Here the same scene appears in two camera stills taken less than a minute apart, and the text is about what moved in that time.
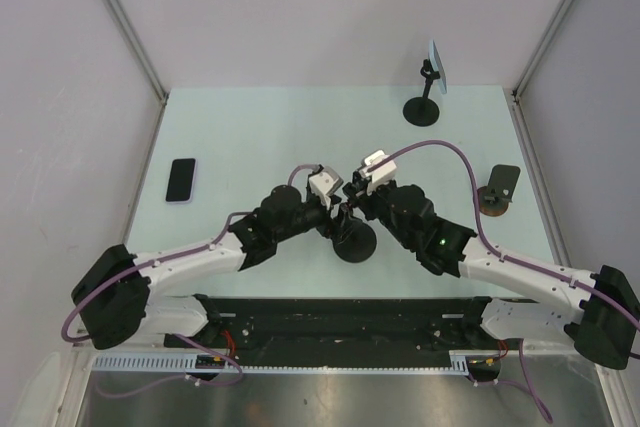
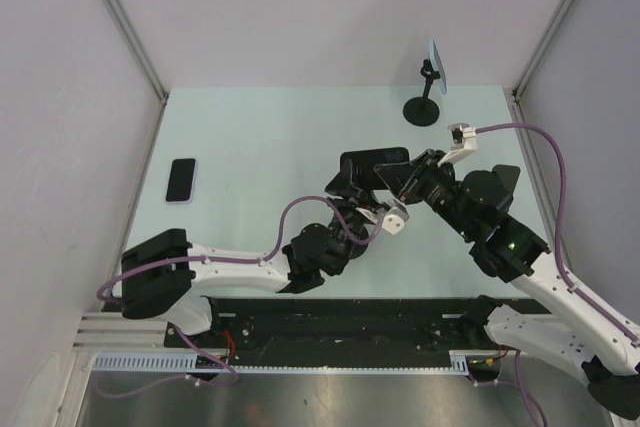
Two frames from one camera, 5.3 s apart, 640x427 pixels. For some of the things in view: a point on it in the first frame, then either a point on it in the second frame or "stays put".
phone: x=182 y=179 stays put
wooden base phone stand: x=493 y=198 stays put
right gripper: x=365 y=200 to x=396 y=175
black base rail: x=336 y=324 stays put
